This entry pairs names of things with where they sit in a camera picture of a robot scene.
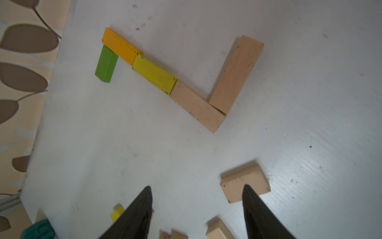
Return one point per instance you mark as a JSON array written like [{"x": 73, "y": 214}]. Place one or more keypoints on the green plastic tool case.
[{"x": 39, "y": 230}]

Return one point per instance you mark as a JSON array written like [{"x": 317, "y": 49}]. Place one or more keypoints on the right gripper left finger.
[{"x": 134, "y": 223}]

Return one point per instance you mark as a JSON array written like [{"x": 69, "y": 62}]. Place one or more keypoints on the wooden block pair upper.
[{"x": 174, "y": 235}]

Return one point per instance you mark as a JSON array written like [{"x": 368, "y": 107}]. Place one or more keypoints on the green block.
[{"x": 106, "y": 65}]

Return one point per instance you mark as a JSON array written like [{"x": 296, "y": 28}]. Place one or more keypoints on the wooden block pair lower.
[{"x": 218, "y": 230}]

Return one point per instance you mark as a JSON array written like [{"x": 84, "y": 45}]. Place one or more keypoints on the yellow block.
[
  {"x": 118, "y": 211},
  {"x": 156, "y": 75}
]

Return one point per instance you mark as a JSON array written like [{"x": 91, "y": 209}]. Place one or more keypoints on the orange-yellow block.
[{"x": 121, "y": 47}]

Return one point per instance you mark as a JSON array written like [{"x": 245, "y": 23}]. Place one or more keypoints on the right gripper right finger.
[{"x": 260, "y": 222}]

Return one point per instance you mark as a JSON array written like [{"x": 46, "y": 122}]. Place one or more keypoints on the wooden block pair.
[
  {"x": 218, "y": 230},
  {"x": 174, "y": 235}
]

